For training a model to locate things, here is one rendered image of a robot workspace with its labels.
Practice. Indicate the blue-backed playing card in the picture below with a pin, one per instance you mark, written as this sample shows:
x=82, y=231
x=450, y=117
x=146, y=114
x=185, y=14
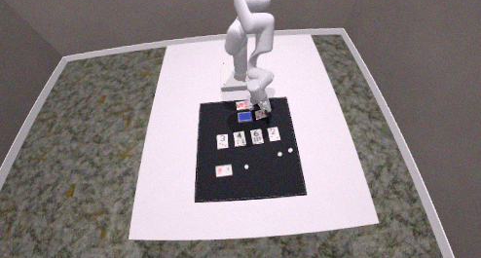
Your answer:
x=245, y=116

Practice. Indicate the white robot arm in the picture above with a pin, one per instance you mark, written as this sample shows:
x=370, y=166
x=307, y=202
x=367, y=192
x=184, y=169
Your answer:
x=263, y=26

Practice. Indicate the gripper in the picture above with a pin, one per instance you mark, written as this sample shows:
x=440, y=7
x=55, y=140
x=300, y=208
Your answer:
x=265, y=108

